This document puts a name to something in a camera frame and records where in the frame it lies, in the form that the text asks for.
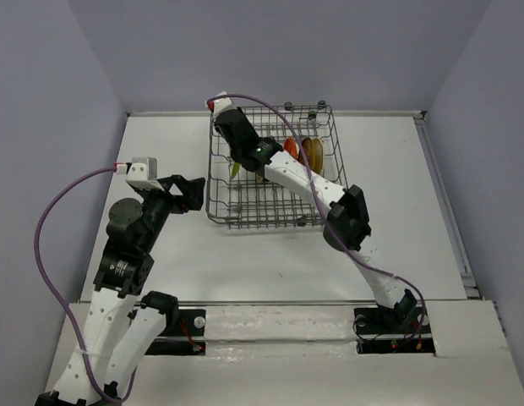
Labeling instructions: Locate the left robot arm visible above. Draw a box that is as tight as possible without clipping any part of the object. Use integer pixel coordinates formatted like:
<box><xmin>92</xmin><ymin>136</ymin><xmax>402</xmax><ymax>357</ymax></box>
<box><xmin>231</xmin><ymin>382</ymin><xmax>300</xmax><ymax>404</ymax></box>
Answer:
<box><xmin>35</xmin><ymin>175</ymin><xmax>205</xmax><ymax>405</ymax></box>

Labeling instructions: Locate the base mount plate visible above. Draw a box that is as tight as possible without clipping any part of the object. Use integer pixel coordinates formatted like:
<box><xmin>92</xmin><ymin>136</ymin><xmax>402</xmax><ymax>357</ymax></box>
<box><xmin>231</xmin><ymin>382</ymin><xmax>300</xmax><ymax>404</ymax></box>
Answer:
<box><xmin>352</xmin><ymin>306</ymin><xmax>435</xmax><ymax>355</ymax></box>
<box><xmin>145</xmin><ymin>308</ymin><xmax>206</xmax><ymax>356</ymax></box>

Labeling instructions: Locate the grey wire dish rack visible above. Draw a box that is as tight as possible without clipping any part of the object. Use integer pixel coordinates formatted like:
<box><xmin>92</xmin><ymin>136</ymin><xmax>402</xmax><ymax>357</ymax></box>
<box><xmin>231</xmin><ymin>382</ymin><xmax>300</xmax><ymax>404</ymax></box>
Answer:
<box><xmin>205</xmin><ymin>100</ymin><xmax>349</xmax><ymax>229</ymax></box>

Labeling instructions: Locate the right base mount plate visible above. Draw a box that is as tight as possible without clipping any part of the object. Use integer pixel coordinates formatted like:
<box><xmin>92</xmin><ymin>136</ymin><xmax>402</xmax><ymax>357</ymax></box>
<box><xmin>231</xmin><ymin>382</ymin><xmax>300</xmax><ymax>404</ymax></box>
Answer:
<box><xmin>352</xmin><ymin>306</ymin><xmax>435</xmax><ymax>355</ymax></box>

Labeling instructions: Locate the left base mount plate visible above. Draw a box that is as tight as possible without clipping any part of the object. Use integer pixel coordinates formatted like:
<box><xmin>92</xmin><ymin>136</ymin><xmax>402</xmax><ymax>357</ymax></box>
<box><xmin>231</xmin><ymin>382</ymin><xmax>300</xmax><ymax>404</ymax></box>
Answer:
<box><xmin>145</xmin><ymin>308</ymin><xmax>206</xmax><ymax>356</ymax></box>

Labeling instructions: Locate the yellow patterned plate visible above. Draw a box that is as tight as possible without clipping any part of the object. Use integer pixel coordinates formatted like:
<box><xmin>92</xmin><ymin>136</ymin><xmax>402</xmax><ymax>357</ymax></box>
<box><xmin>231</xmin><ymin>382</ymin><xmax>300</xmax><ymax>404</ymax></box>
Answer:
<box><xmin>302</xmin><ymin>137</ymin><xmax>315</xmax><ymax>171</ymax></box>

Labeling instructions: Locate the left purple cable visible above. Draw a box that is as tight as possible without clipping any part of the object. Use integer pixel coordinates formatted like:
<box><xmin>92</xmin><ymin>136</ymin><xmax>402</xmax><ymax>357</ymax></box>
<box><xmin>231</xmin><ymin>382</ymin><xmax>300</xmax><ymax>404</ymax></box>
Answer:
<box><xmin>35</xmin><ymin>162</ymin><xmax>136</xmax><ymax>402</ymax></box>

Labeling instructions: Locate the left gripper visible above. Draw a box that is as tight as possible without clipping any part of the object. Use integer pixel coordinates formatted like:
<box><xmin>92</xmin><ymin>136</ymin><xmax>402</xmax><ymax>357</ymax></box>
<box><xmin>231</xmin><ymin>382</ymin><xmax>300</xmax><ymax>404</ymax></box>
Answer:
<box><xmin>136</xmin><ymin>174</ymin><xmax>206</xmax><ymax>250</ymax></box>

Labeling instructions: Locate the orange plate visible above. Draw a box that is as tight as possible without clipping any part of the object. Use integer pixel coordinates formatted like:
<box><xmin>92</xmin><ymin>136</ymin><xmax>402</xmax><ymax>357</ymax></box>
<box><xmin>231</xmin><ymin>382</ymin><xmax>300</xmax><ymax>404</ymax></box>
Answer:
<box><xmin>283</xmin><ymin>137</ymin><xmax>299</xmax><ymax>160</ymax></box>

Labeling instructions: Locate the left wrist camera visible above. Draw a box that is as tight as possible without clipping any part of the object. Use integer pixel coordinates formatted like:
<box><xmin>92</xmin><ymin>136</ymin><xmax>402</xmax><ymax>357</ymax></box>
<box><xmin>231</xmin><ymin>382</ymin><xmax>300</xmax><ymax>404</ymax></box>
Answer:
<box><xmin>126</xmin><ymin>157</ymin><xmax>162</xmax><ymax>190</ymax></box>

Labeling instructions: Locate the lime green plate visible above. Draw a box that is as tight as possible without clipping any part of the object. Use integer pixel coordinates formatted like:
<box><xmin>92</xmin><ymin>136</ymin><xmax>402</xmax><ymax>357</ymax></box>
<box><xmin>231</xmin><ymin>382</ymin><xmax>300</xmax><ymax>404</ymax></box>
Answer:
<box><xmin>230</xmin><ymin>162</ymin><xmax>242</xmax><ymax>179</ymax></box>

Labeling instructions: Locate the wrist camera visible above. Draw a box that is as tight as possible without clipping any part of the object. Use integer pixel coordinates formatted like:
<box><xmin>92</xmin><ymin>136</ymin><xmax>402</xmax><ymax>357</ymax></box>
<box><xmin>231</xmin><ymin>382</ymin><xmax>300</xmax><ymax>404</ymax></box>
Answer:
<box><xmin>126</xmin><ymin>157</ymin><xmax>162</xmax><ymax>190</ymax></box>
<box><xmin>206</xmin><ymin>91</ymin><xmax>236</xmax><ymax>116</ymax></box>

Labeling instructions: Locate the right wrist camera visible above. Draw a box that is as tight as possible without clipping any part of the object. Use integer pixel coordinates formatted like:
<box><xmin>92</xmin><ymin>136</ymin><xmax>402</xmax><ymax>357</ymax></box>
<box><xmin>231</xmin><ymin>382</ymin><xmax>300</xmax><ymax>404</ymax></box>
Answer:
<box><xmin>206</xmin><ymin>91</ymin><xmax>236</xmax><ymax>116</ymax></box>

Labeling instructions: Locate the cream floral plate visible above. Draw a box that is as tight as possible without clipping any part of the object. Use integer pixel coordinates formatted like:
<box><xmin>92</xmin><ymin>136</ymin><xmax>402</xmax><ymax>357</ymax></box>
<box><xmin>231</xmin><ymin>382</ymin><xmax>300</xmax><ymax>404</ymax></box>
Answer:
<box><xmin>313</xmin><ymin>138</ymin><xmax>325</xmax><ymax>175</ymax></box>

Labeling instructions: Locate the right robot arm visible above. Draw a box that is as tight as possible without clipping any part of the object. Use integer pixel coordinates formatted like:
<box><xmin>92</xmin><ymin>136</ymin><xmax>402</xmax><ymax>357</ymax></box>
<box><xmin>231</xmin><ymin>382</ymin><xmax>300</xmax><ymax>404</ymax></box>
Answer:
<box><xmin>208</xmin><ymin>99</ymin><xmax>423</xmax><ymax>332</ymax></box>

